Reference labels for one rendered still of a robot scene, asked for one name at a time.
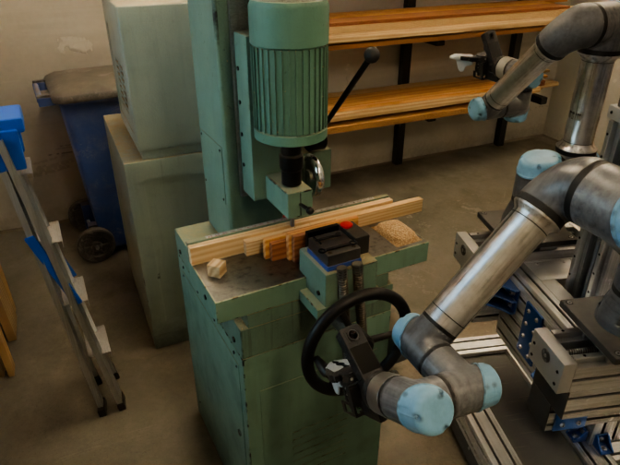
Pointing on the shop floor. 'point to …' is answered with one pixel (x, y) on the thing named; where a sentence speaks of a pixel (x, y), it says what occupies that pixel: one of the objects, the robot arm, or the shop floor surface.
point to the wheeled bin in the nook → (89, 153)
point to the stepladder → (54, 261)
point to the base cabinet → (274, 397)
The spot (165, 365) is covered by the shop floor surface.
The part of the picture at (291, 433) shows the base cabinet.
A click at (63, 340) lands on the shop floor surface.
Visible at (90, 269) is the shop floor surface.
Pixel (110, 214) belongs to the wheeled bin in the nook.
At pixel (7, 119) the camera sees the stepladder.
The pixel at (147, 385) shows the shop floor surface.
